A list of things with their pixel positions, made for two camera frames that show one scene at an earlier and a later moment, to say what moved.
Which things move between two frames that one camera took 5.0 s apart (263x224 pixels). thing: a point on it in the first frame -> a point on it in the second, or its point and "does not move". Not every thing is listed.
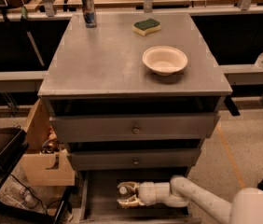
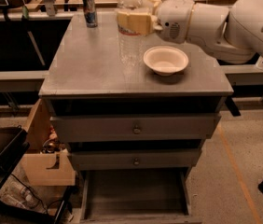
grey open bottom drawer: x=99 y=198 does not move
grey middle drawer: x=132 y=160 does not move
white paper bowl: x=165 y=60 does not move
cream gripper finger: x=131 y=202 -> x=137 y=22
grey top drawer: x=134 y=127 does not move
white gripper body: x=147 y=192 -> x=173 y=19
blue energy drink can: x=89 y=9 does not move
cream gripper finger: x=133 y=185 -> x=157 y=2
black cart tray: x=3 y=149 does not move
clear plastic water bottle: x=122 y=189 -> x=131 y=45
